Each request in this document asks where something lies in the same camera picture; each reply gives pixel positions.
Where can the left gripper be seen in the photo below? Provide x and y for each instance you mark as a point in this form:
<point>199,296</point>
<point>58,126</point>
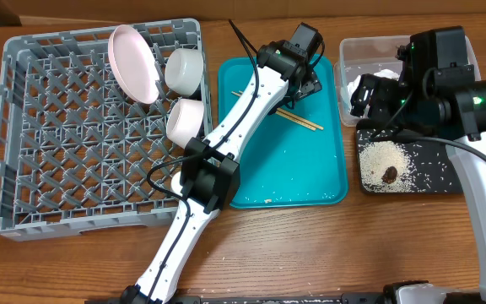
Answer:
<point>311,82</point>

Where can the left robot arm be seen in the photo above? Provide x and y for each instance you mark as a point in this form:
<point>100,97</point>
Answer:
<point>283,72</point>

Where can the grey bowl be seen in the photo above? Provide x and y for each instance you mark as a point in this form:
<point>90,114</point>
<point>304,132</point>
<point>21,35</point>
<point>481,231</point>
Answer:
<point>184,71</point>

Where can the pink bowl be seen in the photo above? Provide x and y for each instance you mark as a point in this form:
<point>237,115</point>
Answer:
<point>185,121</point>

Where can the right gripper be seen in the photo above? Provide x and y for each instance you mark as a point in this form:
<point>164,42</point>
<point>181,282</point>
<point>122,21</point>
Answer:
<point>366,95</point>

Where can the pink round plate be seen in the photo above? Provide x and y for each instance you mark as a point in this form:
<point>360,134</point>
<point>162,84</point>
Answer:
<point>132,63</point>

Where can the black tray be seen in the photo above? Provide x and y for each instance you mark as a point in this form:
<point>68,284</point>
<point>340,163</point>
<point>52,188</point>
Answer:
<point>428,181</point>

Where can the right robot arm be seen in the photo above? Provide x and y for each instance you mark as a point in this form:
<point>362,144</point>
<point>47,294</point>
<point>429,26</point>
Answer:
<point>437,98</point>

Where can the clear plastic bin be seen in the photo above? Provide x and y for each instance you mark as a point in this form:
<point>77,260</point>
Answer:
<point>365,55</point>

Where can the brown food scrap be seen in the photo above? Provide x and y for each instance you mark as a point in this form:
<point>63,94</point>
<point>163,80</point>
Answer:
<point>390,175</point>

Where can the teal serving tray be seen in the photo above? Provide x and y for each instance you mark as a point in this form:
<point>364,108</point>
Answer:
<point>287,165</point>

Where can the grey dish rack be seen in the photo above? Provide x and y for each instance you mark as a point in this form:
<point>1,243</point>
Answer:
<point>74,149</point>

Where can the small white cup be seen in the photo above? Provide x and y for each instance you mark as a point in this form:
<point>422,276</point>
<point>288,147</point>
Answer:
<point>175,185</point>

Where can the pile of white rice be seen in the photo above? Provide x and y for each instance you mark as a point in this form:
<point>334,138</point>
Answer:
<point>380,162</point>

